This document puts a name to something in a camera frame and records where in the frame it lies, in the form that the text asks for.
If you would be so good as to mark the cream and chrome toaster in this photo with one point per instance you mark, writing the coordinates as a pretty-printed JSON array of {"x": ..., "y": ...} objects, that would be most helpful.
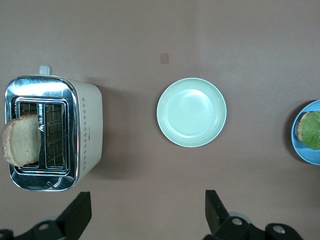
[{"x": 90, "y": 125}]

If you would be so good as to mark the blue plate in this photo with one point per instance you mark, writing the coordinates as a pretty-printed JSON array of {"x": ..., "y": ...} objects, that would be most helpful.
[{"x": 300, "y": 155}]

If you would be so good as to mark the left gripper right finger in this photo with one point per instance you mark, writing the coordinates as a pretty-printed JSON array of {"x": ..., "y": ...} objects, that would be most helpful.
[{"x": 225, "y": 231}]

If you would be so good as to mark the green lettuce leaf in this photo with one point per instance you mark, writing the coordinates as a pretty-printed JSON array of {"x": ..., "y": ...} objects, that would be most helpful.
[{"x": 312, "y": 130}]

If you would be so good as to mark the brown bread slice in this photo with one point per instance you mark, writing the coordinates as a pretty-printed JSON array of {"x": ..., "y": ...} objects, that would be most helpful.
[
  {"x": 22, "y": 140},
  {"x": 298, "y": 132}
]

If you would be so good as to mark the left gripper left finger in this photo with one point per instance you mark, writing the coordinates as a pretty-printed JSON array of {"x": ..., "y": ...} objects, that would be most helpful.
[{"x": 55, "y": 230}]

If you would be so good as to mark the pale green plate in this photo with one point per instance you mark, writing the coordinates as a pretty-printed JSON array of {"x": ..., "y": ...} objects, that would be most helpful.
[{"x": 191, "y": 112}]

